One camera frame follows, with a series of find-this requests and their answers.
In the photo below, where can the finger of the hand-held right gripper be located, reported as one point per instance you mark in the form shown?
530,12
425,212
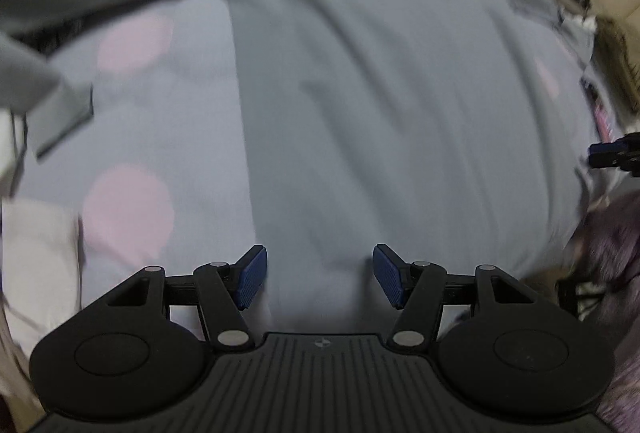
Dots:
612,154

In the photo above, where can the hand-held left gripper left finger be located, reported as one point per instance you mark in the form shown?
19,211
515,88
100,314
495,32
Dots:
251,275

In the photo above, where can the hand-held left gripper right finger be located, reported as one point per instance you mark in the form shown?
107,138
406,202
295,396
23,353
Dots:
389,275

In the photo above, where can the grey long-sleeve shirt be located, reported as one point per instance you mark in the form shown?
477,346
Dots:
390,113

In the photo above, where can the pink patterned cloth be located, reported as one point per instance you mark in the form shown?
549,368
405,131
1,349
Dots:
602,118

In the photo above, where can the dark purple fuzzy cloth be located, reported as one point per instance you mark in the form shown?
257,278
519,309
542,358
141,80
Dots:
617,253

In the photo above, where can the grey bedsheet with pink dots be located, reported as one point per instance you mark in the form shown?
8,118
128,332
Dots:
165,123

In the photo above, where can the white cloth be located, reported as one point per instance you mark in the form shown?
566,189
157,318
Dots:
37,258

